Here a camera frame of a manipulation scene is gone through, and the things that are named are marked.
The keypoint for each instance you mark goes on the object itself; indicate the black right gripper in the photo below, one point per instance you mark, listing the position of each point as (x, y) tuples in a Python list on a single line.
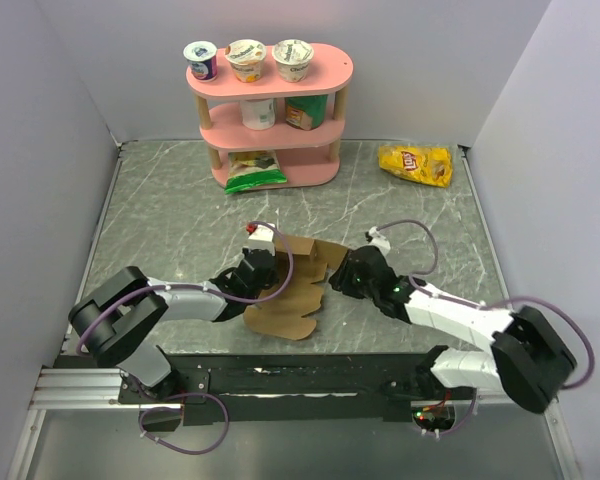
[(340, 279)]

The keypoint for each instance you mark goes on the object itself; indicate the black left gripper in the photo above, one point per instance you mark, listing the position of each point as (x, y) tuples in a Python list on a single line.
[(273, 276)]

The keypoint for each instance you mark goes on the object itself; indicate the brown cardboard box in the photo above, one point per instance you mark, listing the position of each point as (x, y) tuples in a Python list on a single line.
[(289, 314)]

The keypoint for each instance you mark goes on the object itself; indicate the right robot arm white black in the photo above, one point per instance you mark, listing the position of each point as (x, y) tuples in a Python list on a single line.
[(516, 352)]

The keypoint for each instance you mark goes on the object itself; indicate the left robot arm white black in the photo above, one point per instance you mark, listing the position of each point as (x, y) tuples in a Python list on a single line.
[(113, 322)]

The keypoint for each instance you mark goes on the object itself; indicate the green snack box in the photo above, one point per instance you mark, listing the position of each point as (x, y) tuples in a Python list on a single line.
[(305, 112)]

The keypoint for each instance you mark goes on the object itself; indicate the green chip bag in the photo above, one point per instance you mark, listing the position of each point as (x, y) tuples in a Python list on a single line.
[(248, 170)]

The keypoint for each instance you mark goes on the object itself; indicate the yellow Lays chip bag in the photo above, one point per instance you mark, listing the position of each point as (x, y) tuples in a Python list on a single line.
[(425, 165)]

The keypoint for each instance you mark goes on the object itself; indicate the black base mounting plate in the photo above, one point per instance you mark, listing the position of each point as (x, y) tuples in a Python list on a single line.
[(305, 387)]

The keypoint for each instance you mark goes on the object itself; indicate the pink three-tier shelf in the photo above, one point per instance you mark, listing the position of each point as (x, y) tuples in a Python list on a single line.
[(306, 157)]

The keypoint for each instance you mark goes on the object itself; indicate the white cup middle shelf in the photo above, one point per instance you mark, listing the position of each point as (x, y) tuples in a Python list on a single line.
[(258, 114)]

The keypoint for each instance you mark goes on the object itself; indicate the orange Chobani yogurt cup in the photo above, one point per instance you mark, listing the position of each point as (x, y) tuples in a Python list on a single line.
[(246, 58)]

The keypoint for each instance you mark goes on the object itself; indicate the white Chobani yogurt cup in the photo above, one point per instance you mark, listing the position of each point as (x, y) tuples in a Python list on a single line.
[(292, 58)]

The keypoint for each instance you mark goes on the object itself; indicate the purple white yogurt cup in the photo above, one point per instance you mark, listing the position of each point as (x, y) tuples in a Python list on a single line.
[(202, 61)]

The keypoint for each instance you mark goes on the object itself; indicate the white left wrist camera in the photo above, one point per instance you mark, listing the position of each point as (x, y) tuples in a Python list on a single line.
[(260, 237)]

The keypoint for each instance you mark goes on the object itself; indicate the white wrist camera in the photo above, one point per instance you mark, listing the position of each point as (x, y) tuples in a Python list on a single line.
[(375, 238), (260, 237)]

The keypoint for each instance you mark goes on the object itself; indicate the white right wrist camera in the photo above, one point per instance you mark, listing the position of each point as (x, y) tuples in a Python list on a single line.
[(375, 238)]

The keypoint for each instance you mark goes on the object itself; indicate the aluminium rail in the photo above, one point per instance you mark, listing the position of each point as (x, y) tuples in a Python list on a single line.
[(78, 389)]

